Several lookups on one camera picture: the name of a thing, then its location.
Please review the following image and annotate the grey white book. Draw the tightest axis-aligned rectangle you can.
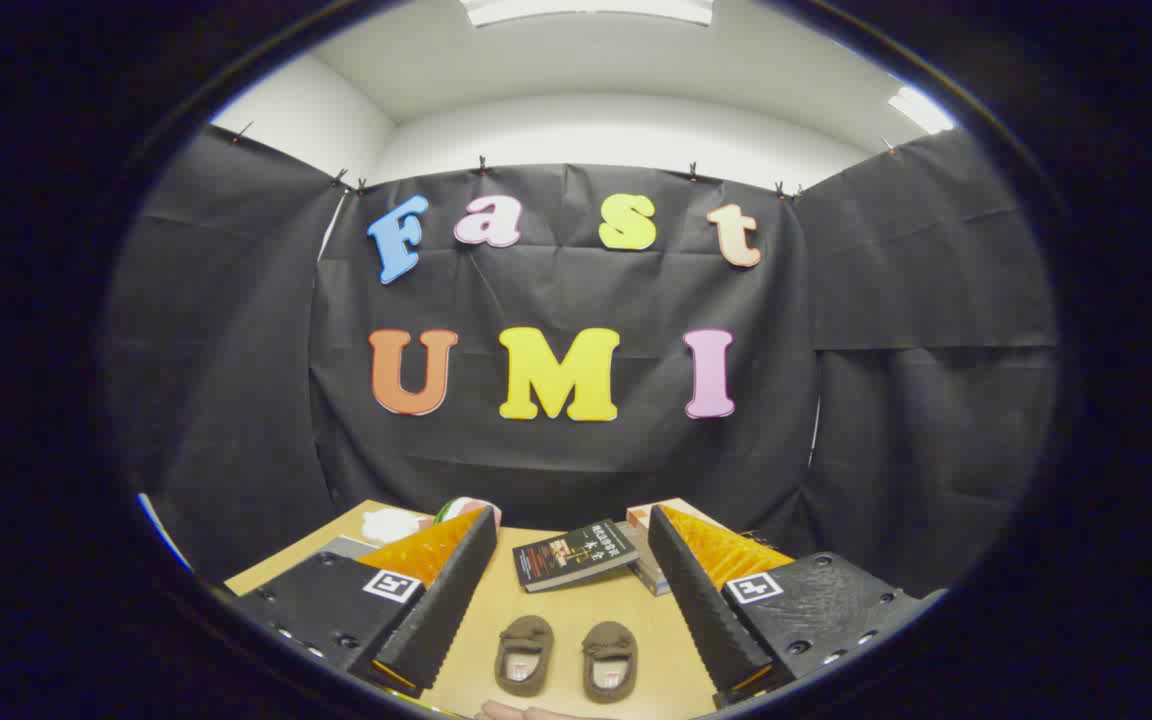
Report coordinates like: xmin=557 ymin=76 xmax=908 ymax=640
xmin=633 ymin=528 xmax=674 ymax=598

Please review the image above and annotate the brown fuzzy shoe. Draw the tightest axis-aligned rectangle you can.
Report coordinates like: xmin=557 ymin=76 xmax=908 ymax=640
xmin=581 ymin=621 xmax=639 ymax=704
xmin=494 ymin=615 xmax=555 ymax=698

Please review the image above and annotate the row of black cloth clips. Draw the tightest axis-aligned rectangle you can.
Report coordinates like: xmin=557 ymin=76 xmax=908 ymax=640
xmin=231 ymin=120 xmax=902 ymax=199

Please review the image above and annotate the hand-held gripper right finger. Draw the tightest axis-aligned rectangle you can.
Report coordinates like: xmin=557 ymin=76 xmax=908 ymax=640
xmin=648 ymin=503 xmax=947 ymax=706

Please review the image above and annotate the small ceiling light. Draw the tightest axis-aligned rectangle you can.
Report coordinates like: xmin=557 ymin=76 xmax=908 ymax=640
xmin=886 ymin=85 xmax=957 ymax=136

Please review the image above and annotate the beige book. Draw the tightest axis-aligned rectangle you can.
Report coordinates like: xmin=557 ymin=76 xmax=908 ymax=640
xmin=625 ymin=497 xmax=727 ymax=533

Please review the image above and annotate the black backdrop cloth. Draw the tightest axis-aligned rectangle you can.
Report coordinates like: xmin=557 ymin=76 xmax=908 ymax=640
xmin=101 ymin=125 xmax=1062 ymax=601

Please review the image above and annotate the long ceiling light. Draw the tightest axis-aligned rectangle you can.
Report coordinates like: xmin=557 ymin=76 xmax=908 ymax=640
xmin=461 ymin=0 xmax=717 ymax=28

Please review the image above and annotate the watermelon slice plush toy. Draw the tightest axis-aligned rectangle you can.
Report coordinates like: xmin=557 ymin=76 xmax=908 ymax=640
xmin=434 ymin=497 xmax=504 ymax=528

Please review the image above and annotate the black book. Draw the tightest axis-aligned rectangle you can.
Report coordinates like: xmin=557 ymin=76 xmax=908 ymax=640
xmin=513 ymin=520 xmax=640 ymax=593

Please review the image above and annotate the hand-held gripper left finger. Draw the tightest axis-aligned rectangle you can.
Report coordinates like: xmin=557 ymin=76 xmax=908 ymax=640
xmin=231 ymin=505 xmax=499 ymax=701

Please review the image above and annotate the white plush toy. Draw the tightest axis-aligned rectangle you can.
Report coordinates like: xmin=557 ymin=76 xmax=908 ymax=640
xmin=361 ymin=507 xmax=434 ymax=546

